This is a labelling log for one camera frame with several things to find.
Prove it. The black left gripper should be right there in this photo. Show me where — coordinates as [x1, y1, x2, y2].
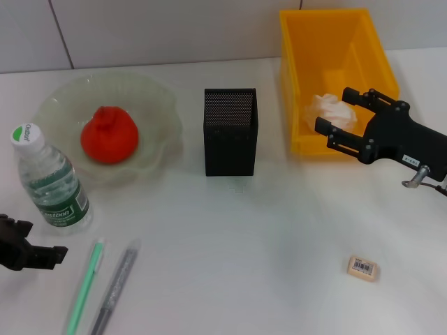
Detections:
[0, 214, 70, 272]

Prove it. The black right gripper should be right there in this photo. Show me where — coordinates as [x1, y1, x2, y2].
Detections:
[314, 86, 447, 182]

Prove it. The white paper ball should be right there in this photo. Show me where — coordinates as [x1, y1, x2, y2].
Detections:
[303, 93, 359, 135]

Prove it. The clear bottle with green label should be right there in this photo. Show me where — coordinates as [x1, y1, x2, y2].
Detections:
[10, 122, 91, 236]

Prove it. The green pen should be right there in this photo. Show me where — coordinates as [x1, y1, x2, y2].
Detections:
[66, 237, 105, 334]

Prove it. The orange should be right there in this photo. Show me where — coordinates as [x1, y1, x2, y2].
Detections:
[80, 105, 140, 165]

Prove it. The grey pen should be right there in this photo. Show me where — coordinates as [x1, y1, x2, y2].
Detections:
[89, 239, 141, 335]

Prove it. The black mesh pen holder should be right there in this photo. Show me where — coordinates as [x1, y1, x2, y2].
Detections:
[203, 87, 258, 177]

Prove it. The beige eraser with barcode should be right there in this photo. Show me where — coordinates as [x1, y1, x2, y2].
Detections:
[347, 254, 380, 282]

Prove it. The pale green glass fruit plate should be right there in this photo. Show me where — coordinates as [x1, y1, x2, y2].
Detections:
[33, 73, 184, 188]

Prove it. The yellow plastic bin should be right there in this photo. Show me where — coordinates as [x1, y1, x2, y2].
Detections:
[279, 8, 401, 156]

